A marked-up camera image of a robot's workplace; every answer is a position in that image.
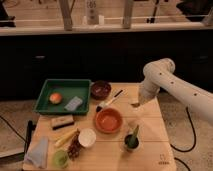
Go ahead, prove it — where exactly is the wooden block eraser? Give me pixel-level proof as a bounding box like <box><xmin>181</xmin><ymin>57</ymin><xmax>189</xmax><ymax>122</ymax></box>
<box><xmin>51</xmin><ymin>115</ymin><xmax>74</xmax><ymax>130</ymax></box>

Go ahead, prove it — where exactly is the white paper cup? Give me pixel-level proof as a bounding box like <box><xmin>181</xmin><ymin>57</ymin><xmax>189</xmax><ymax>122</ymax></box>
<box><xmin>78</xmin><ymin>128</ymin><xmax>96</xmax><ymax>148</ymax></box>

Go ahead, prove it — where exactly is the orange peach fruit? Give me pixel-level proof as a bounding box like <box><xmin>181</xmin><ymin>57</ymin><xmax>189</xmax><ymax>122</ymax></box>
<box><xmin>49</xmin><ymin>93</ymin><xmax>63</xmax><ymax>104</ymax></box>

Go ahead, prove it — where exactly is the dark grape bunch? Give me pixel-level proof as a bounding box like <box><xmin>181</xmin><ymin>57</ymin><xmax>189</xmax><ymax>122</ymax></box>
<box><xmin>67</xmin><ymin>131</ymin><xmax>81</xmax><ymax>160</ymax></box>

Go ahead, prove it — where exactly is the orange bowl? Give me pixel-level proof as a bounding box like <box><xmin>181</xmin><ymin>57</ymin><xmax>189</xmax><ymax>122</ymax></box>
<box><xmin>94</xmin><ymin>108</ymin><xmax>123</xmax><ymax>134</ymax></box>

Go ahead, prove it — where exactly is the green plastic tray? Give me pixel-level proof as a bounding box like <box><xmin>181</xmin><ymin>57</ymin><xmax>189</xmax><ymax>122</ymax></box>
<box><xmin>34</xmin><ymin>79</ymin><xmax>91</xmax><ymax>115</ymax></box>

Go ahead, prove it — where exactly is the silver fork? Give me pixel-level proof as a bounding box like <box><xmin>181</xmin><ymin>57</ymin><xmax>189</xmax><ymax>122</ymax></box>
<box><xmin>131</xmin><ymin>102</ymin><xmax>140</xmax><ymax>108</ymax></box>

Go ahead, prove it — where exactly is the black cable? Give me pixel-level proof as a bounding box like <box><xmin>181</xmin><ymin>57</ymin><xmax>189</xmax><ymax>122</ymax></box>
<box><xmin>169</xmin><ymin>106</ymin><xmax>198</xmax><ymax>154</ymax></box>

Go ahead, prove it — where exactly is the grey blue sponge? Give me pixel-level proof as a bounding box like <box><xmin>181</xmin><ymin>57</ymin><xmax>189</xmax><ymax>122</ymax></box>
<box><xmin>65</xmin><ymin>96</ymin><xmax>83</xmax><ymax>111</ymax></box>

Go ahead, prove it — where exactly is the dark maroon bowl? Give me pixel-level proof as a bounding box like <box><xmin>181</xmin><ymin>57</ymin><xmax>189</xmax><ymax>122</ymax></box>
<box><xmin>91</xmin><ymin>80</ymin><xmax>111</xmax><ymax>100</ymax></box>

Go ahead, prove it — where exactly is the grey blue cloth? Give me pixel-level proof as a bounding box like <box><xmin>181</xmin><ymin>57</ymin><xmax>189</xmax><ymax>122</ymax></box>
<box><xmin>24</xmin><ymin>137</ymin><xmax>48</xmax><ymax>169</ymax></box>

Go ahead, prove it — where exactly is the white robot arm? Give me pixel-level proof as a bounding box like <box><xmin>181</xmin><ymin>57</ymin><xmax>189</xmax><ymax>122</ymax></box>
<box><xmin>138</xmin><ymin>58</ymin><xmax>213</xmax><ymax>125</ymax></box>

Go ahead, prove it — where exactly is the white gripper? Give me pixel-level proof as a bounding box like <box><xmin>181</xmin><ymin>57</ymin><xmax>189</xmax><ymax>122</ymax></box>
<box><xmin>138</xmin><ymin>81</ymin><xmax>160</xmax><ymax>105</ymax></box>

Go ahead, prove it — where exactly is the light green cup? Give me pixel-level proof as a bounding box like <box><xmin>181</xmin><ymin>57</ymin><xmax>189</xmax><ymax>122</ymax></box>
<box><xmin>52</xmin><ymin>150</ymin><xmax>68</xmax><ymax>168</ymax></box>

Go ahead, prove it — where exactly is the white black dish brush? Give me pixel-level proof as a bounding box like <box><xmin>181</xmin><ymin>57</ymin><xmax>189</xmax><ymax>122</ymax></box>
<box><xmin>96</xmin><ymin>90</ymin><xmax>123</xmax><ymax>112</ymax></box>

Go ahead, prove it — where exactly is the dark cup with green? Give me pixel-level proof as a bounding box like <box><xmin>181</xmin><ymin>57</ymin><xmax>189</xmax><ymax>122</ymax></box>
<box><xmin>124</xmin><ymin>134</ymin><xmax>139</xmax><ymax>152</ymax></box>

